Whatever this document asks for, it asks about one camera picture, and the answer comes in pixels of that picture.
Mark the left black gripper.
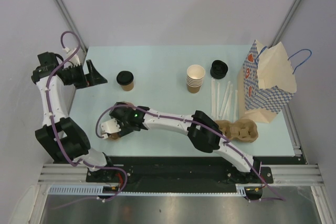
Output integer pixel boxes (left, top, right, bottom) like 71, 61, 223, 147
63, 60, 107, 90

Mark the brown cardboard cup carrier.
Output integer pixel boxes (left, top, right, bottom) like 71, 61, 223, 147
215, 119, 259, 143

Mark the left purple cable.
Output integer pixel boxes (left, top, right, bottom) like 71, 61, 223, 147
47, 31, 128, 210

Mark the purple cable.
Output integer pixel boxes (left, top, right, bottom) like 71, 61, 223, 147
47, 31, 128, 210
94, 104, 287, 202

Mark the blue checkered paper bag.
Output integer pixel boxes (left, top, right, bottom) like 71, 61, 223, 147
237, 40, 312, 123

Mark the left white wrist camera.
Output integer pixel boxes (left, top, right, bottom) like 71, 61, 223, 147
62, 47, 81, 66

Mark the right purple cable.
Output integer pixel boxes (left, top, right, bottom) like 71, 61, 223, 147
94, 104, 287, 202

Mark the white wrapped straw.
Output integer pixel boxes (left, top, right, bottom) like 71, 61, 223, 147
211, 78, 216, 118
219, 81, 233, 117
222, 89, 238, 121
216, 81, 221, 120

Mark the stack of black lids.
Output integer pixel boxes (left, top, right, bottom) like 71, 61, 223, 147
210, 60, 228, 80

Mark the black cup lid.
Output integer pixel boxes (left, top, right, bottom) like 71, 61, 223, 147
116, 70, 134, 86

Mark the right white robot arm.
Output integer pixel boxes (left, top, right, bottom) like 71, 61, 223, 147
100, 102, 261, 183

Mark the white cable duct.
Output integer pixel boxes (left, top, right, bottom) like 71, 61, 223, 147
48, 185, 246, 197

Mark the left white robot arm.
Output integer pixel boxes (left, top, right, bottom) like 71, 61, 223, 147
31, 52, 116, 183

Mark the stack of brown paper cups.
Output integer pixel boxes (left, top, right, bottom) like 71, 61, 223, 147
186, 65, 205, 93

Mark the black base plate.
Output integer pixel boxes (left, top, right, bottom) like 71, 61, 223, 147
53, 155, 307, 186

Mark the single brown paper cup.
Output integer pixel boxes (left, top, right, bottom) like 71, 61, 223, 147
121, 81, 134, 91

